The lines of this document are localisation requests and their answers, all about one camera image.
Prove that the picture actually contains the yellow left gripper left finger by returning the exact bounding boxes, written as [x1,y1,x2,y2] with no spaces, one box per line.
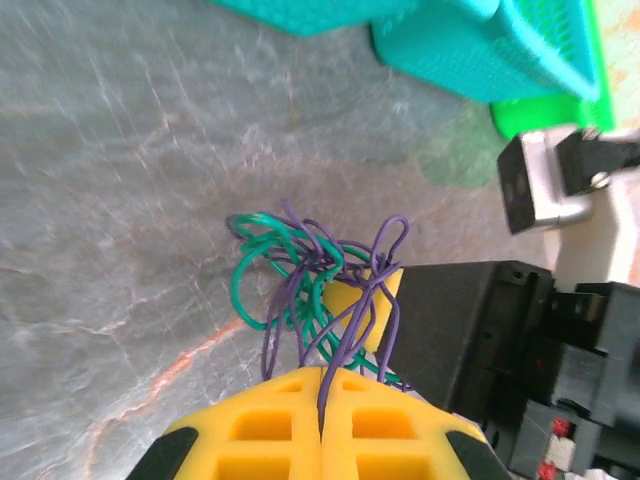
[124,366,321,480]

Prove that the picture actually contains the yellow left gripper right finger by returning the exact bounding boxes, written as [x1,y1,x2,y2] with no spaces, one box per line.
[319,367,511,480]

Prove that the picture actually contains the thin purple cable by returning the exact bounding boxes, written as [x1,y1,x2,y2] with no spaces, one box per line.
[262,199,412,416]

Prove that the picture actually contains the green and purple wires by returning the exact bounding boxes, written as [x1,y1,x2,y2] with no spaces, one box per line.
[225,212,406,389]

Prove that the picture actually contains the green perforated plastic basket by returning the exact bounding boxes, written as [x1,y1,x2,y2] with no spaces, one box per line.
[489,0,615,140]

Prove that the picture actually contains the teal perforated plastic basket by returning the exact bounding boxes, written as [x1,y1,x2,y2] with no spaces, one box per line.
[204,0,416,39]
[369,0,601,105]

